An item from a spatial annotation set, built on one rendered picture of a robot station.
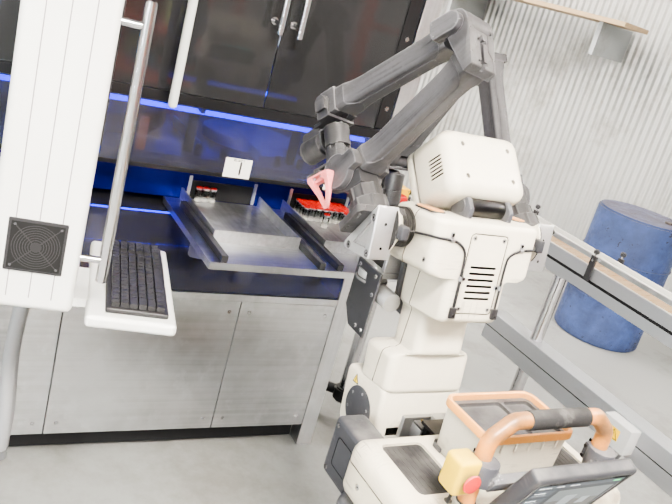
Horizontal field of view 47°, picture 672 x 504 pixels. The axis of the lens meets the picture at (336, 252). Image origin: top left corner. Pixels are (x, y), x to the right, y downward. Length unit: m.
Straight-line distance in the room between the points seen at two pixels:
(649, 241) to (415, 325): 3.22
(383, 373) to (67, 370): 1.13
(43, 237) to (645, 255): 3.75
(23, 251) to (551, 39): 5.21
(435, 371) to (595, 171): 4.44
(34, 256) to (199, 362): 1.03
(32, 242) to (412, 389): 0.87
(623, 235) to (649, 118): 1.39
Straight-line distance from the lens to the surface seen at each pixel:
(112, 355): 2.51
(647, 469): 2.74
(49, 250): 1.71
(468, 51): 1.49
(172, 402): 2.67
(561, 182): 6.23
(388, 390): 1.73
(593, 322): 4.93
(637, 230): 4.78
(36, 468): 2.64
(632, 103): 6.03
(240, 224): 2.30
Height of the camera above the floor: 1.61
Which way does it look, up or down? 19 degrees down
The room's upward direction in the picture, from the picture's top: 16 degrees clockwise
